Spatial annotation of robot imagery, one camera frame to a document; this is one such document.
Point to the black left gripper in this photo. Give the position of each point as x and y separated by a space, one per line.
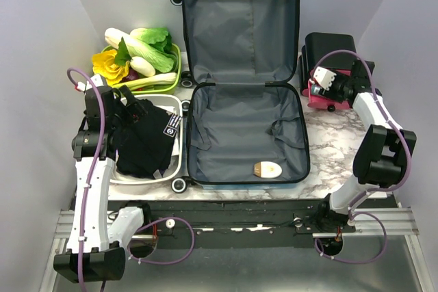
132 110

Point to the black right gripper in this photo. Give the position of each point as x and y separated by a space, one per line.
340 76

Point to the teal tube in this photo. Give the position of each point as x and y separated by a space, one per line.
316 90

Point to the black garment with label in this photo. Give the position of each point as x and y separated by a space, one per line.
146 145

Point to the blue fish print suitcase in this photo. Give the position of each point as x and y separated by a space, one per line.
242 55

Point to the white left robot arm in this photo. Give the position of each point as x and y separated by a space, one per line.
96 250

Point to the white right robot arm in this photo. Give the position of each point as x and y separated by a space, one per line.
383 159

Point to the purple onion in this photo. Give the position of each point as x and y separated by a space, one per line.
132 76

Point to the green white leek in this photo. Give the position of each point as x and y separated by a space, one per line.
160 79

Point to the white radish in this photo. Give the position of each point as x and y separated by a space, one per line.
142 66

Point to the yellow flower cabbage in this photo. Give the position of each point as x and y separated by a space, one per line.
104 64

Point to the white napa cabbage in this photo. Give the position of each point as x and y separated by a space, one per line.
128 45

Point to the green leafy lettuce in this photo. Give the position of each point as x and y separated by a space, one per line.
159 38

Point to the white rectangular tray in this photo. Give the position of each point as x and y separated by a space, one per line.
171 104

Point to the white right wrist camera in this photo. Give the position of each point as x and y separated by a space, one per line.
323 77

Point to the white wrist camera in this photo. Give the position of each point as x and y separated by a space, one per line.
97 80
323 77

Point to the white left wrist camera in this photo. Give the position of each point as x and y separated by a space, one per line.
97 80

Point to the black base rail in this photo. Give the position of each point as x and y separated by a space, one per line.
231 224

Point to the aluminium frame rail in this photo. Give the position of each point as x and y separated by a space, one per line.
369 222

